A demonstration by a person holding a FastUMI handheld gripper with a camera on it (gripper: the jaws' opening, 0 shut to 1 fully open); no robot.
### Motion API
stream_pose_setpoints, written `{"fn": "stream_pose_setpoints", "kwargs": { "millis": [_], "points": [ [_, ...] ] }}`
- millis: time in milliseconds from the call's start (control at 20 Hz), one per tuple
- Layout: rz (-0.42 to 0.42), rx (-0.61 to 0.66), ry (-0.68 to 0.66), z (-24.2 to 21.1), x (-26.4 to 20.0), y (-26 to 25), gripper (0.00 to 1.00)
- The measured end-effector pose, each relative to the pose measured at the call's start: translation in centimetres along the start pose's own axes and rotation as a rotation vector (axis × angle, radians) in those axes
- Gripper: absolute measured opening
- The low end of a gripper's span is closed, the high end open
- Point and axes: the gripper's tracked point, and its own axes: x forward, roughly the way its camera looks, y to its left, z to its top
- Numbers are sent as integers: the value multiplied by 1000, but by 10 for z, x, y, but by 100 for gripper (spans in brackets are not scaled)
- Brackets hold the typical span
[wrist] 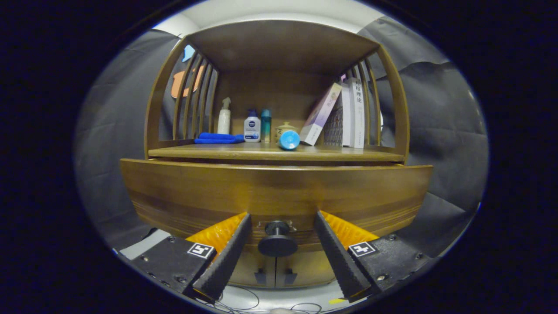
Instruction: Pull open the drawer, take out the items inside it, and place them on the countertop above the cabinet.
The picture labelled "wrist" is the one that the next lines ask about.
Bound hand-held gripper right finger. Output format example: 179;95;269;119
314;211;434;304

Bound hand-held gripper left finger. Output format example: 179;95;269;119
131;212;252;304

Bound black round drawer knob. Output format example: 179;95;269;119
258;220;299;258

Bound wooden drawer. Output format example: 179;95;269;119
120;158;434;253

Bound blue gradient cosmetic tube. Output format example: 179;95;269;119
279;130;301;151

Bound wooden cabinet door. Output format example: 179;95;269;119
276;249;340;288
229;251;276;288

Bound wooden countertop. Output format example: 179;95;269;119
148;142;405;163

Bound wooden cabinet with slatted sides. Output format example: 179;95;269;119
120;20;434;289

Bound blue folded towel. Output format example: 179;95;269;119
194;133;245;144

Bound white lotion bottle blue cap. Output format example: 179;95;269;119
243;109;262;143

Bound white pump bottle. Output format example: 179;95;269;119
217;97;231;135

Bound teal clear bottle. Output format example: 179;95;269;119
261;109;272;143

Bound beige lidded tea cup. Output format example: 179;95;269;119
275;121;297;142

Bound white spine book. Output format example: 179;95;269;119
341;77;365;149

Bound pink purple book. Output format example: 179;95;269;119
299;83;343;146

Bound black floor cables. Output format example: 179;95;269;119
205;286;323;314

